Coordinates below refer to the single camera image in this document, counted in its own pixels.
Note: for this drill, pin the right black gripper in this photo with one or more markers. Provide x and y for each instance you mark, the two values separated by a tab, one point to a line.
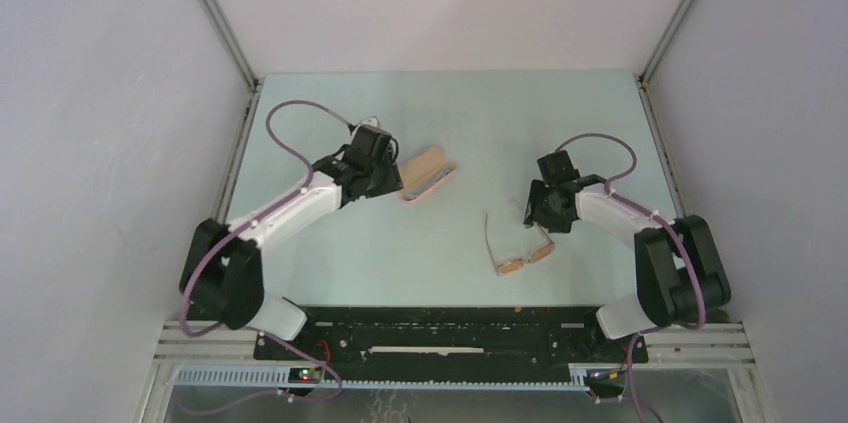
535	212

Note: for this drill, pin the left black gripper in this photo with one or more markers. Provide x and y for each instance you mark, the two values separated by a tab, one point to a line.
392	182

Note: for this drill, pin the pink glasses case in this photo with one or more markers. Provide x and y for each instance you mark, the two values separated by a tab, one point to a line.
424	173

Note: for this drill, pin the orange tinted sunglasses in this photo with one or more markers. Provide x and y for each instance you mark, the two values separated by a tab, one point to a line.
510	243

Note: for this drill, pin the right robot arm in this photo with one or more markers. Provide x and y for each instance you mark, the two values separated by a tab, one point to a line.
679	274

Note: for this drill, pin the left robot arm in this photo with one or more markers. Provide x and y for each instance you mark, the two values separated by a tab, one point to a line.
223	273

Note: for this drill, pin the right controller board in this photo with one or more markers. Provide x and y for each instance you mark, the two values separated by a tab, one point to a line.
607	378

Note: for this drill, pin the controller board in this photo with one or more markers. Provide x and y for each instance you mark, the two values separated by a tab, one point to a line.
607	378
306	375

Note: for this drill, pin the left controller board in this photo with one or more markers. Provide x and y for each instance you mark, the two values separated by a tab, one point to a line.
306	375

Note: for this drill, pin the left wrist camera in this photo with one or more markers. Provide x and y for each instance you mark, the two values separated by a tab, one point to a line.
370	121

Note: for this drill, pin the right aluminium frame post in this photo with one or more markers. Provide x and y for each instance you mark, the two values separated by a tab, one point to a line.
667	38

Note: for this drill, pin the aluminium frame post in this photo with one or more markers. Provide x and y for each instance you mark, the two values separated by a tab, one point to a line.
226	34
667	38

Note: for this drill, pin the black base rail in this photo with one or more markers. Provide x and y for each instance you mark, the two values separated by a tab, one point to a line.
478	342

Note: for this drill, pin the aluminium extrusion rail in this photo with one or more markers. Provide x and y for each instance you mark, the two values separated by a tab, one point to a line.
714	346

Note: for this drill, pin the white cable duct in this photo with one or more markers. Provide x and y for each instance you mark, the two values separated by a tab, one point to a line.
284	377

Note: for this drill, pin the left aluminium frame post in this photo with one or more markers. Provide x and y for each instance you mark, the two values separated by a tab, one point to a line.
226	34

